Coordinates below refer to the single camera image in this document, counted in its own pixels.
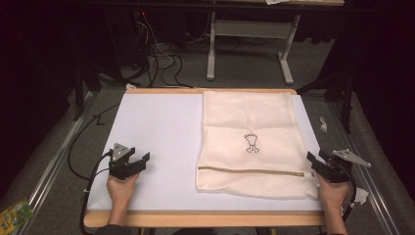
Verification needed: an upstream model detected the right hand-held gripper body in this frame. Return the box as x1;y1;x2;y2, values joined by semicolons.
321;148;372;183

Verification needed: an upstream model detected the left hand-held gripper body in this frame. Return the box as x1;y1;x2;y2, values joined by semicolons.
108;142;147;181

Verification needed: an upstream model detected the cream mesh laundry bag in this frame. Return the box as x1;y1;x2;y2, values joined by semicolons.
195;90;320;201

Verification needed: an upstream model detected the person's left hand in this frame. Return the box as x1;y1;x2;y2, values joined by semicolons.
106;172;141;206

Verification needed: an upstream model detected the person's right hand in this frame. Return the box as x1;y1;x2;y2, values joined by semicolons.
316;174;350;209

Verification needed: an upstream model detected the white table mat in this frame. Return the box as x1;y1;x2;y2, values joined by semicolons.
87;92;324;212

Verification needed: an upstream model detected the crumpled white paper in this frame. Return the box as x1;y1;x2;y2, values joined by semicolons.
353;186;370;206

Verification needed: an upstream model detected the black metal stand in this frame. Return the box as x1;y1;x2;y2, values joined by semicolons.
296;70;356;134
72;61;103;122

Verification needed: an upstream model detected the wooden table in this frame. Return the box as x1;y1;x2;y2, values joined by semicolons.
83;87;327;229

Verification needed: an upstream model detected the green printed packet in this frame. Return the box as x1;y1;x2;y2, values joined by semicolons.
0;198;35;235

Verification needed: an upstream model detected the white-legged desk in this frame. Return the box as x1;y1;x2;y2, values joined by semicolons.
206;0;346;86

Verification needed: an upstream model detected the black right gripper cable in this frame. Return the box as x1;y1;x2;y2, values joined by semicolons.
341;165;358;223

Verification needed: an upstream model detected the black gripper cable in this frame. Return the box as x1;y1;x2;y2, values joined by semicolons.
341;165;358;223
79;150;114;235

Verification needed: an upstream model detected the metal floor rail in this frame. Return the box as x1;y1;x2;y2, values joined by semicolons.
16;91;96;235
326;99;399;235

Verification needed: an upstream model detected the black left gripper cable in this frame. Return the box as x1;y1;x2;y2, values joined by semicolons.
79;150;114;235

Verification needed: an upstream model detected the black floor cable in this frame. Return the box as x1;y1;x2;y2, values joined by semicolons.
67;103;121;182

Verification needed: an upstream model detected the tangle of floor cables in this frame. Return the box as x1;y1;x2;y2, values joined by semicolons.
131;9;194;89

